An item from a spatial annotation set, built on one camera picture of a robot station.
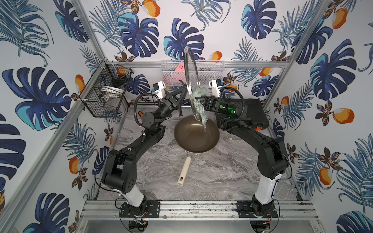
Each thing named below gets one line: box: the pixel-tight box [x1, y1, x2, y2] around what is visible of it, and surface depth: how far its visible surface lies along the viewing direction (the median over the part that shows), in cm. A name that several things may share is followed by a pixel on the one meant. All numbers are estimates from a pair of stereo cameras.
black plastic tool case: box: [243, 98, 269, 131], surface depth 108 cm
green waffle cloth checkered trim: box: [192, 87, 209, 133], surface depth 63 cm
